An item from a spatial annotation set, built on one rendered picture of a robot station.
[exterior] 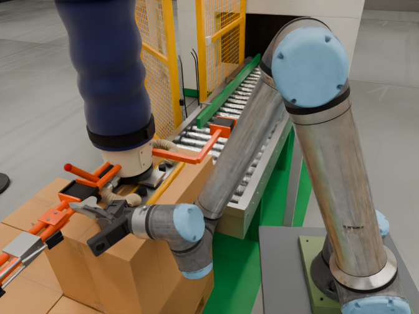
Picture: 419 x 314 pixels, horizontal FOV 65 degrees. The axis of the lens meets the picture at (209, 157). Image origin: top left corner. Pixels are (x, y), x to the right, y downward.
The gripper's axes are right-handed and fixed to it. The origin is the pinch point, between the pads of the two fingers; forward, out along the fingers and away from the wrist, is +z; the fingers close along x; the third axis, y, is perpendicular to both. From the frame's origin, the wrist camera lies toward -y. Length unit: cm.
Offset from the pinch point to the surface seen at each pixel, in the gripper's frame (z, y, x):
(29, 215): 83, 37, -29
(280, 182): -14, 171, -108
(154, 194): -7.0, 27.4, -10.2
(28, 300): 49, -1, -39
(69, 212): 2.2, 1.2, 3.8
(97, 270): 6.4, 2.1, -21.5
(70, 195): 3.8, 5.3, 6.7
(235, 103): 18, 199, -45
